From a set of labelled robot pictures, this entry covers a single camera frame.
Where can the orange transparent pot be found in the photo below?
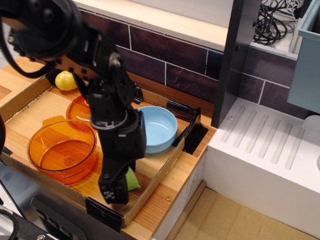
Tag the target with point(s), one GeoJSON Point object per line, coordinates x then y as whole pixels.
{"type": "Point", "coordinates": [64, 150]}

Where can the black toy stove front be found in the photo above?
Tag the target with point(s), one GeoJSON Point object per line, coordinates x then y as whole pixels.
{"type": "Point", "coordinates": [50, 212]}

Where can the white toy sink drainboard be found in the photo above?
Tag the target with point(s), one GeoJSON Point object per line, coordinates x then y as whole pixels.
{"type": "Point", "coordinates": [268, 161]}

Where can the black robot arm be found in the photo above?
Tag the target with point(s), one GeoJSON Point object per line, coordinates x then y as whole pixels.
{"type": "Point", "coordinates": [52, 34]}

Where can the teal plastic bin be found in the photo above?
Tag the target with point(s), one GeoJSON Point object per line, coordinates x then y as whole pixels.
{"type": "Point", "coordinates": [305, 86]}

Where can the orange transparent pot lid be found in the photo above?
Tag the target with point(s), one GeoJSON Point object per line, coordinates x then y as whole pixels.
{"type": "Point", "coordinates": [79, 113]}

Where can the dark grey shelf post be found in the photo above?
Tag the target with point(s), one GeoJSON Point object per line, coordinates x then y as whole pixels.
{"type": "Point", "coordinates": [240, 34]}

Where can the yellow plastic potato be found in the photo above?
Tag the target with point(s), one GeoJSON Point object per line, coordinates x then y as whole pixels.
{"type": "Point", "coordinates": [65, 81]}

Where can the green plastic pear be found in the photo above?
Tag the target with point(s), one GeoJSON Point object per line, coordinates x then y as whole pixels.
{"type": "Point", "coordinates": [131, 180]}

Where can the light blue bowl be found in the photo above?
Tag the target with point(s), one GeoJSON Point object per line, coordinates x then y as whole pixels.
{"type": "Point", "coordinates": [160, 127]}

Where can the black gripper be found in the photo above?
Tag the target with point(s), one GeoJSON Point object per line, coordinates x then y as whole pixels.
{"type": "Point", "coordinates": [121, 143]}

